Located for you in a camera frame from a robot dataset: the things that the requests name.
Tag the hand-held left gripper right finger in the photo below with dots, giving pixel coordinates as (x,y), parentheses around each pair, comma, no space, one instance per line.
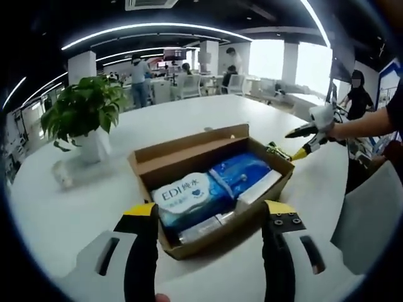
(333,277)

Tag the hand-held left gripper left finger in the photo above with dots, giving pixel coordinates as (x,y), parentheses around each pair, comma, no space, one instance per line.
(91,270)

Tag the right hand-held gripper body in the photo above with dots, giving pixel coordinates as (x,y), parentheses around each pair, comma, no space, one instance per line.
(322,118)

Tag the blue plastic tissue pack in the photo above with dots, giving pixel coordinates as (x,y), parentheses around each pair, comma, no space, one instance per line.
(242,170)

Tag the small white carton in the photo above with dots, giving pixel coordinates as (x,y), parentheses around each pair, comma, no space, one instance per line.
(258,188)

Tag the brown cardboard shoe box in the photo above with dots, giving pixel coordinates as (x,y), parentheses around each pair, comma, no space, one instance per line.
(189,151)

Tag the white blue wet wipes pack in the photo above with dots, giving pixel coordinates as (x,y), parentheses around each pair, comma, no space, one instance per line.
(185,195)

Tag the clear plastic bottle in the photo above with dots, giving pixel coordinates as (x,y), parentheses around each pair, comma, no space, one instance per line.
(204,228)

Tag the person's right hand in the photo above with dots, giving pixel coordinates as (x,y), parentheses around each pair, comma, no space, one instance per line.
(337,133)

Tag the person's left hand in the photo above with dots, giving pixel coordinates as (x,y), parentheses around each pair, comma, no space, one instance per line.
(162,294)

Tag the black hanging screen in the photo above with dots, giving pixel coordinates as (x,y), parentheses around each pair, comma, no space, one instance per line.
(343,70)

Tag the curved ceiling light strip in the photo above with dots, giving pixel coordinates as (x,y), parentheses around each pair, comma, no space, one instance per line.
(157,29)
(316,19)

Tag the green plant in white pot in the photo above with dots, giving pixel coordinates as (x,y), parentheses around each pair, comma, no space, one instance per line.
(85,104)

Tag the ceiling air conditioner vent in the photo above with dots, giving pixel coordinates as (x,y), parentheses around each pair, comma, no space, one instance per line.
(151,3)

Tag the blue wall poster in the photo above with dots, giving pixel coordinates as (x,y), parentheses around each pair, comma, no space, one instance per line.
(388,72)

